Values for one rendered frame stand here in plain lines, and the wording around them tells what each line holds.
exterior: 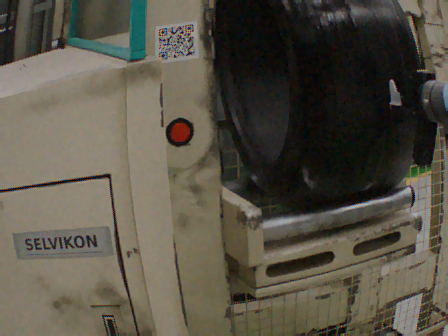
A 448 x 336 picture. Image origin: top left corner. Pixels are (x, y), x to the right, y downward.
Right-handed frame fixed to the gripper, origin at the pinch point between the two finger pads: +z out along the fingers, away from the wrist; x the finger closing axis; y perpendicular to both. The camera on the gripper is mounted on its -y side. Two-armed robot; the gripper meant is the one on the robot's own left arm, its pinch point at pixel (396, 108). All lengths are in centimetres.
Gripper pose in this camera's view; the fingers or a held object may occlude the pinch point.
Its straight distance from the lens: 190.3
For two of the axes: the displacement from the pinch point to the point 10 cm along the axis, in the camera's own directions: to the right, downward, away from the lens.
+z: -2.9, -0.6, 9.5
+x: -9.5, 1.3, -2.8
